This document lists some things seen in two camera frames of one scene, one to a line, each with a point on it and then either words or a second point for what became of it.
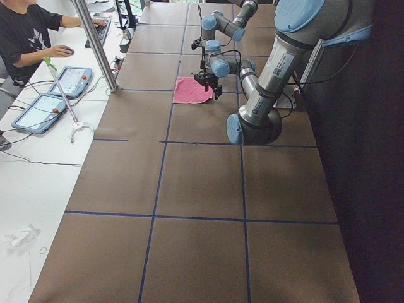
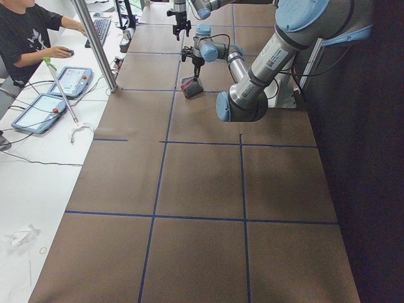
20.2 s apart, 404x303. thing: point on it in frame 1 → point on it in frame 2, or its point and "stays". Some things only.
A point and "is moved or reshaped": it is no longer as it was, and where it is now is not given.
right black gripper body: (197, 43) → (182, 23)
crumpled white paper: (17, 238) stays
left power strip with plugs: (118, 63) stays
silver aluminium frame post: (112, 84) stays
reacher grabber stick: (78, 125) stays
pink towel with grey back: (188, 90) is moved or reshaped
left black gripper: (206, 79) → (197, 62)
